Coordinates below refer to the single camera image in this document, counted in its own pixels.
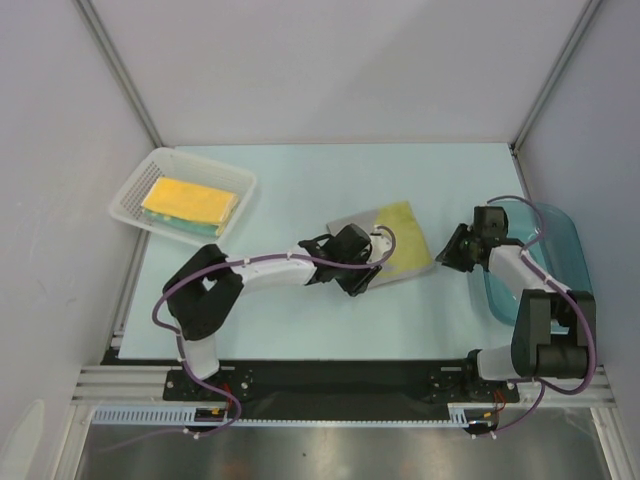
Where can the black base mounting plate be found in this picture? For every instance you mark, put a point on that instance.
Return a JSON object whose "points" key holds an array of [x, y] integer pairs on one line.
{"points": [[339, 403]]}

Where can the pale green cloth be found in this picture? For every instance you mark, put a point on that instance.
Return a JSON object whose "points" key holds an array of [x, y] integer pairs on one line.
{"points": [[412, 257]]}

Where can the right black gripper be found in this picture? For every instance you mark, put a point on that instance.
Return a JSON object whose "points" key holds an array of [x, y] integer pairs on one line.
{"points": [[454, 248]]}

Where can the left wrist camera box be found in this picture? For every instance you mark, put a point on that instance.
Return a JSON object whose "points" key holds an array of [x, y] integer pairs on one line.
{"points": [[382, 246]]}

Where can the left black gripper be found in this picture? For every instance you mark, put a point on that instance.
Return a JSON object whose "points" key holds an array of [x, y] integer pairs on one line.
{"points": [[359, 286]]}

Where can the aluminium frame rail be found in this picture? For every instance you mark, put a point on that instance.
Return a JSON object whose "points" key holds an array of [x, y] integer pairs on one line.
{"points": [[136, 384]]}

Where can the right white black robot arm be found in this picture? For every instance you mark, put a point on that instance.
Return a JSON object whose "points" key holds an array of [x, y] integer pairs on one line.
{"points": [[552, 340]]}

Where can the slotted cable duct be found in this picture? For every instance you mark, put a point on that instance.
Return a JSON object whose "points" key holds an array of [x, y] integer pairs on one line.
{"points": [[201, 416]]}

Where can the teal and cream towel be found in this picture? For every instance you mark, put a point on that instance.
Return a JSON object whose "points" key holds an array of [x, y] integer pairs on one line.
{"points": [[195, 228]]}

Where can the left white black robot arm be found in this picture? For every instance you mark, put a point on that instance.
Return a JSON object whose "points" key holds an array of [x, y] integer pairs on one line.
{"points": [[197, 300]]}

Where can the yellow towel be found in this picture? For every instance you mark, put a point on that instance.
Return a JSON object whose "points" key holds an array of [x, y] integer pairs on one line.
{"points": [[190, 201]]}

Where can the blue translucent plastic tub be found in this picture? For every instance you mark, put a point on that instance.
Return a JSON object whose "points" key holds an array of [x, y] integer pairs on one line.
{"points": [[557, 249]]}

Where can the white perforated plastic basket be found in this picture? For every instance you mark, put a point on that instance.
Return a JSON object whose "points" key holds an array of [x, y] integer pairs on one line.
{"points": [[175, 164]]}

